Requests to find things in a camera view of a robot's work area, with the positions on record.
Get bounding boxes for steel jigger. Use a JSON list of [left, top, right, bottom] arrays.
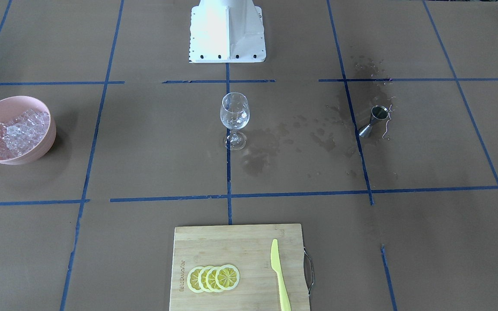
[[358, 105, 389, 138]]

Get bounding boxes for bamboo cutting board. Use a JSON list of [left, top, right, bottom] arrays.
[[169, 224, 310, 311]]

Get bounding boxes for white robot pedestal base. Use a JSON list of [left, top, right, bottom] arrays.
[[188, 0, 267, 63]]

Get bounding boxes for clear ice cubes pile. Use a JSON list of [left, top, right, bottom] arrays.
[[0, 109, 50, 159]]

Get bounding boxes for pink bowl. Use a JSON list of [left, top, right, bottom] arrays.
[[0, 96, 57, 165]]

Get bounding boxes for yellow plastic knife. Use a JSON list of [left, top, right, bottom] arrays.
[[270, 239, 292, 311]]

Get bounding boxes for clear wine glass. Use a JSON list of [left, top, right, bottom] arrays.
[[220, 92, 250, 150]]

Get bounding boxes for lemon slice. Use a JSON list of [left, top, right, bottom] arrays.
[[188, 266, 205, 293], [205, 267, 223, 293], [198, 266, 214, 292], [215, 264, 240, 291]]

